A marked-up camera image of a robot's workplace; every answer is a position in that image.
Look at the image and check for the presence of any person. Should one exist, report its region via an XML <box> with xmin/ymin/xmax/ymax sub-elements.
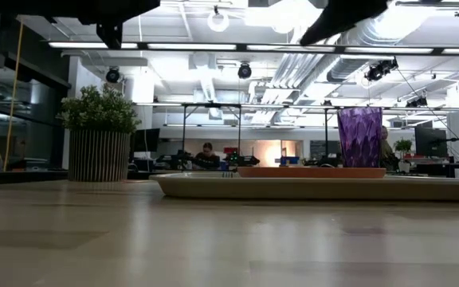
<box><xmin>379</xmin><ymin>125</ymin><xmax>400</xmax><ymax>172</ymax></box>
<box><xmin>193</xmin><ymin>142</ymin><xmax>222</xmax><ymax>171</ymax></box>

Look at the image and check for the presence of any black frame crossbar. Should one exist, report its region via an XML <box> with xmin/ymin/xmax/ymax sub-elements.
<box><xmin>48</xmin><ymin>41</ymin><xmax>459</xmax><ymax>57</ymax></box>

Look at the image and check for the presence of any purple faceted plastic cup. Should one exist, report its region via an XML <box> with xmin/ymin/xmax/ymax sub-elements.
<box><xmin>335</xmin><ymin>106</ymin><xmax>384</xmax><ymax>168</ymax></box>

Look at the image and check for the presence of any small green potted plant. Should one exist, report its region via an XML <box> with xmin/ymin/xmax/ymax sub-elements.
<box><xmin>393</xmin><ymin>138</ymin><xmax>414</xmax><ymax>173</ymax></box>

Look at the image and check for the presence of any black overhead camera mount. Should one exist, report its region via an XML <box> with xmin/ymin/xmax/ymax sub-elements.
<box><xmin>363</xmin><ymin>57</ymin><xmax>399</xmax><ymax>83</ymax></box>

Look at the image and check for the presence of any black computer monitor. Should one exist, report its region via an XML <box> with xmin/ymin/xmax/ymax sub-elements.
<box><xmin>133</xmin><ymin>128</ymin><xmax>161</xmax><ymax>153</ymax></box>
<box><xmin>414</xmin><ymin>127</ymin><xmax>449</xmax><ymax>159</ymax></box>

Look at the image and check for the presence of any white ring lamp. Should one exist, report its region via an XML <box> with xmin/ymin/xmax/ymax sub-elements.
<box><xmin>206</xmin><ymin>10</ymin><xmax>230</xmax><ymax>33</ymax></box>

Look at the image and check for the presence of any cream plastic tray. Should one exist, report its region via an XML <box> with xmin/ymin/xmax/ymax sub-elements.
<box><xmin>148</xmin><ymin>171</ymin><xmax>459</xmax><ymax>202</ymax></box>

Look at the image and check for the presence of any green plant in ribbed pot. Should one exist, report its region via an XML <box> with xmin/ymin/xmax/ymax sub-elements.
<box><xmin>56</xmin><ymin>83</ymin><xmax>142</xmax><ymax>183</ymax></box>

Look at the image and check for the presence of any black ceiling spot lamp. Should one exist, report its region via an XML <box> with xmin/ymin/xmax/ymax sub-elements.
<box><xmin>237</xmin><ymin>62</ymin><xmax>253</xmax><ymax>81</ymax></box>
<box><xmin>105</xmin><ymin>66</ymin><xmax>121</xmax><ymax>85</ymax></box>

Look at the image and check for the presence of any black workstation frame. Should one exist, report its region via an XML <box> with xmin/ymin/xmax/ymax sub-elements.
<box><xmin>180</xmin><ymin>102</ymin><xmax>243</xmax><ymax>160</ymax></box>

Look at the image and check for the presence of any orange plate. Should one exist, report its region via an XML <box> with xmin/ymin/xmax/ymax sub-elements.
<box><xmin>236</xmin><ymin>166</ymin><xmax>387</xmax><ymax>179</ymax></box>

